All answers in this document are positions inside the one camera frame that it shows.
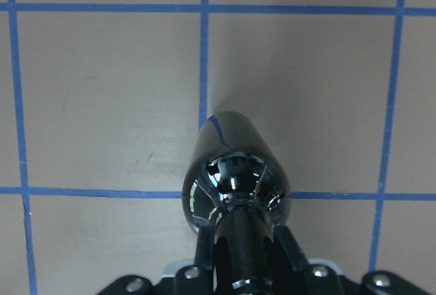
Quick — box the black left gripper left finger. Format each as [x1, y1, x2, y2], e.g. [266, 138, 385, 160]
[174, 226, 215, 295]

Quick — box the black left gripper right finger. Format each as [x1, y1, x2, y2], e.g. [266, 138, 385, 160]
[272, 226, 341, 294]

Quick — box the dark wine bottle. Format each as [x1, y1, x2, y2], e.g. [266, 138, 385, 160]
[182, 111, 290, 294]

